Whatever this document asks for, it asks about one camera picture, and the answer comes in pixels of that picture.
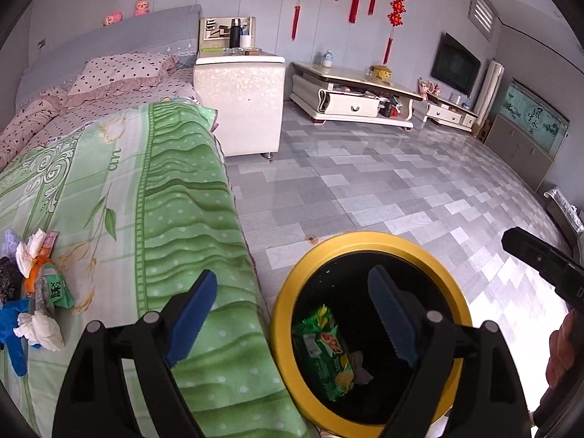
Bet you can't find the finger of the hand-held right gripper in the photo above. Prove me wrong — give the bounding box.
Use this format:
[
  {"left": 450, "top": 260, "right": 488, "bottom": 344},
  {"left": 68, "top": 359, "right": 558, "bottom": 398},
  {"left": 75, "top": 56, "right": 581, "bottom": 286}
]
[{"left": 502, "top": 227, "right": 556, "bottom": 279}]

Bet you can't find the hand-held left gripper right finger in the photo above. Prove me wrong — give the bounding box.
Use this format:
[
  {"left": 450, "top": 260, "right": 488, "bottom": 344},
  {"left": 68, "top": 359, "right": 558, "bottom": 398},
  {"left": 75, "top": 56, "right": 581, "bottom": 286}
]
[{"left": 367, "top": 265, "right": 532, "bottom": 438}]

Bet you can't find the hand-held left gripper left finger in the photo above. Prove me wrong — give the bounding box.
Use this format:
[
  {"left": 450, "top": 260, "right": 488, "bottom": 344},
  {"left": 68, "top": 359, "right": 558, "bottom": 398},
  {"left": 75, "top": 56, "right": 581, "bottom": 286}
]
[{"left": 52, "top": 269, "right": 218, "bottom": 438}]

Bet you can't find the yellow trash bin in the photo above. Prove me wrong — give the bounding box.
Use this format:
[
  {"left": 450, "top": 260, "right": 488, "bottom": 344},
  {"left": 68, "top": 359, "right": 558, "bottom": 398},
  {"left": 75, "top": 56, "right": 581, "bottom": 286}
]
[{"left": 269, "top": 232, "right": 473, "bottom": 430}]

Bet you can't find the black plastic bag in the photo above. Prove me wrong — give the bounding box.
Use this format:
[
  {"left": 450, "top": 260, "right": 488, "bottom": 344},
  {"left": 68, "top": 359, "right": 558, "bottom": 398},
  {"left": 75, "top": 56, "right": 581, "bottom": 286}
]
[{"left": 0, "top": 255, "right": 26, "bottom": 304}]

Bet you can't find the person's right hand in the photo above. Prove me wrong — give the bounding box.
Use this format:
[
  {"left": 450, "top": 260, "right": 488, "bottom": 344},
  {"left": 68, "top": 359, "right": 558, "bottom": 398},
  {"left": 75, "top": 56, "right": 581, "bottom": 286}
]
[{"left": 546, "top": 310, "right": 584, "bottom": 389}]

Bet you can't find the crumpled white tissue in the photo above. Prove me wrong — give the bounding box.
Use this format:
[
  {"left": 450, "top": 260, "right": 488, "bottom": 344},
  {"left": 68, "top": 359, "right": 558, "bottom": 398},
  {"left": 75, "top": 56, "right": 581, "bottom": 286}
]
[
  {"left": 13, "top": 311, "right": 65, "bottom": 352},
  {"left": 347, "top": 351, "right": 375, "bottom": 384}
]

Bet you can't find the green snack packet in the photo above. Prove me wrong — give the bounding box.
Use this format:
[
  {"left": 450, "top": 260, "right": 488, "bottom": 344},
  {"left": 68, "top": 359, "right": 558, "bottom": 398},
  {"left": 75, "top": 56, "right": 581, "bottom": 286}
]
[{"left": 292, "top": 303, "right": 366, "bottom": 402}]

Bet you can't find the grey cabinet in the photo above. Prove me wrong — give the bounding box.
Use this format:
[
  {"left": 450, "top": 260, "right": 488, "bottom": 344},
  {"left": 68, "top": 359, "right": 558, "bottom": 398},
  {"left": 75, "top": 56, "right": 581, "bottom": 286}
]
[{"left": 484, "top": 114, "right": 555, "bottom": 192}]

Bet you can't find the green floral blanket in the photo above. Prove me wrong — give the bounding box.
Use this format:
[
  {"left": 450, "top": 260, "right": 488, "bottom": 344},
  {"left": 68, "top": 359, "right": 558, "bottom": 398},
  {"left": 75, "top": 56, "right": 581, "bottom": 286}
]
[{"left": 0, "top": 100, "right": 311, "bottom": 438}]

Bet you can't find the fish tank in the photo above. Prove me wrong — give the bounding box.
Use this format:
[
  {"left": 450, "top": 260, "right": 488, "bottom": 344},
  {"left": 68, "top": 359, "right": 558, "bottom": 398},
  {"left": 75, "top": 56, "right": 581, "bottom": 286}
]
[{"left": 499, "top": 77, "right": 570, "bottom": 151}]

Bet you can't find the small white TV stand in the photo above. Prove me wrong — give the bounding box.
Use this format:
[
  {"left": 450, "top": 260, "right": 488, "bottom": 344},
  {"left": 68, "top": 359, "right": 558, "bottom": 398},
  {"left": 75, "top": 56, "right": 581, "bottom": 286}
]
[{"left": 422, "top": 93, "right": 479, "bottom": 132}]

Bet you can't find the orange wrapper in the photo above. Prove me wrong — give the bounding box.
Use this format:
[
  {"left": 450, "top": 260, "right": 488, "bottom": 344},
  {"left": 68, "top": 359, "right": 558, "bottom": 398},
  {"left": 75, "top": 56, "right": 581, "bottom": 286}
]
[{"left": 25, "top": 246, "right": 55, "bottom": 293}]

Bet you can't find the white standing air conditioner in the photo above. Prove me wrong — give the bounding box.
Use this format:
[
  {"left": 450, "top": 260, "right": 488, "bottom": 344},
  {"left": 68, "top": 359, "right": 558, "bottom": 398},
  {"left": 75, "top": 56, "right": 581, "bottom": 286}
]
[{"left": 472, "top": 59, "right": 505, "bottom": 124}]

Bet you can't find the rolled white tissue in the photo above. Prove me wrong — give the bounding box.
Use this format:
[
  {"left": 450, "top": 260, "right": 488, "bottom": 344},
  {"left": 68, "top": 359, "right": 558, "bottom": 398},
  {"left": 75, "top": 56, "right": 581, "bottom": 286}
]
[{"left": 28, "top": 228, "right": 49, "bottom": 256}]

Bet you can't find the white tissue wad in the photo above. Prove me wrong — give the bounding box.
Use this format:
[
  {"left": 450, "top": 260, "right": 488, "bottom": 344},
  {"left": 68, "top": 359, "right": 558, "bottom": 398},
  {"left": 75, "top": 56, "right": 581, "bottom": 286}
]
[{"left": 16, "top": 241, "right": 34, "bottom": 274}]

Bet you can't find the blue glove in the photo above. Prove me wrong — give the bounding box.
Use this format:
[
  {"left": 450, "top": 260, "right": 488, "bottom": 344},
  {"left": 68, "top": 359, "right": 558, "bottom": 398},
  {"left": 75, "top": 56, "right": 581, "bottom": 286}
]
[{"left": 0, "top": 299, "right": 42, "bottom": 375}]

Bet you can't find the black television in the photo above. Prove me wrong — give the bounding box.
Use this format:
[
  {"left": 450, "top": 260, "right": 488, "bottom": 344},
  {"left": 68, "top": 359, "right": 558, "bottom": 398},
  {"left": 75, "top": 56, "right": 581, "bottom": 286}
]
[{"left": 431, "top": 33, "right": 482, "bottom": 98}]

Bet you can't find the purple foam net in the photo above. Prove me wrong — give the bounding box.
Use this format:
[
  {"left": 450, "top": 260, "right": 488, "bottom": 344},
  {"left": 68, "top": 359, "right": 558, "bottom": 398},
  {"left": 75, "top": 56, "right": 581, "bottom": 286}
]
[{"left": 0, "top": 229, "right": 23, "bottom": 258}]

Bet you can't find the large white TV stand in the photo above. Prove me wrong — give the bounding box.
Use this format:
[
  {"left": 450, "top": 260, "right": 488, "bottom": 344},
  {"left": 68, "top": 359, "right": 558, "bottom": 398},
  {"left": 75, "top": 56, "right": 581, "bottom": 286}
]
[{"left": 289, "top": 61, "right": 425, "bottom": 128}]

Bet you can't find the white nightstand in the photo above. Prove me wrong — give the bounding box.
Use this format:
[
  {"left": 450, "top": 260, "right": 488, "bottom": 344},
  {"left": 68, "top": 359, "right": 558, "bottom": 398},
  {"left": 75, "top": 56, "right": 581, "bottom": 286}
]
[{"left": 193, "top": 48, "right": 286, "bottom": 158}]

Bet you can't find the pink dotted pillow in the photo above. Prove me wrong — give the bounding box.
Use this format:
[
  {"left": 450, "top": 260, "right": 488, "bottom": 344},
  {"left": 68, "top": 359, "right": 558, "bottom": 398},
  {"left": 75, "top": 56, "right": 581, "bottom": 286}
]
[{"left": 68, "top": 51, "right": 178, "bottom": 108}]

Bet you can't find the pink dotted quilt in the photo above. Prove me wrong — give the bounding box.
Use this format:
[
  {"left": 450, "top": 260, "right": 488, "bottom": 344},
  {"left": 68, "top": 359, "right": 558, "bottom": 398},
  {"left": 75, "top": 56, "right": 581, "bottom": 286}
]
[{"left": 0, "top": 73, "right": 201, "bottom": 169}]

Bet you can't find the grey headboard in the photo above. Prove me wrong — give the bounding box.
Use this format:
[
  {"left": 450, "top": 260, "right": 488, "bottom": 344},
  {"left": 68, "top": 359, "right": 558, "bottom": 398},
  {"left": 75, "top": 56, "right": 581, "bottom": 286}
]
[{"left": 16, "top": 4, "right": 201, "bottom": 110}]

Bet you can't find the picture frame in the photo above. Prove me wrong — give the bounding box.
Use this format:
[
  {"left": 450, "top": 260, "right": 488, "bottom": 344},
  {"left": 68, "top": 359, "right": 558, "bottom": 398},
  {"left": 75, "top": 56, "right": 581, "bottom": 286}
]
[{"left": 199, "top": 17, "right": 256, "bottom": 53}]

